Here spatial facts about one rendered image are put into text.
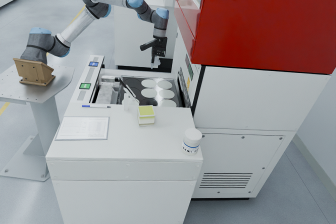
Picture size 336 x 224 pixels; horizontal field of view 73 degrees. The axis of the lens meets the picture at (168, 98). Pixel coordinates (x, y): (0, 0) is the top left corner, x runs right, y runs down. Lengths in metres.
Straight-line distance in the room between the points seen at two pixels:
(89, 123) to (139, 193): 0.40
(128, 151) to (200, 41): 0.57
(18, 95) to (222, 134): 1.24
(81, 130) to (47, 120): 0.80
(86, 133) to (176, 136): 0.39
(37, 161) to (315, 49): 2.13
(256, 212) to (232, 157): 0.68
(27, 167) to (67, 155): 1.30
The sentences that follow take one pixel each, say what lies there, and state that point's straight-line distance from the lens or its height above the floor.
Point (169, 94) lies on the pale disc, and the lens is 1.42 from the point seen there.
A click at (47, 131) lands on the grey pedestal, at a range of 1.91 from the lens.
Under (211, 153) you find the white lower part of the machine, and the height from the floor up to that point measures 0.61.
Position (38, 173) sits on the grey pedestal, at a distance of 2.20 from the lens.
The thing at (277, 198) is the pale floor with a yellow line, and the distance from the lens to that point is 2.32.
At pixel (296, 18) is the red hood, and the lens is 1.17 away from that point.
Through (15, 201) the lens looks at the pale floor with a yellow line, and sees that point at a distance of 2.13.
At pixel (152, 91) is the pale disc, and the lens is 1.42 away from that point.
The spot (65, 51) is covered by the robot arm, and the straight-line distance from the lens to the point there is 1.77.
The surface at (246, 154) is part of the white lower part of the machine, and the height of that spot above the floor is 0.60.
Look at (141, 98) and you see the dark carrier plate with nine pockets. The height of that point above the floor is 0.90.
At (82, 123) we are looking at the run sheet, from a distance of 1.10.
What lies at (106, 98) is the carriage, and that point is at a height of 0.88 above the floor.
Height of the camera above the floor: 1.70
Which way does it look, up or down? 35 degrees down
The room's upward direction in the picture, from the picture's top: 9 degrees clockwise
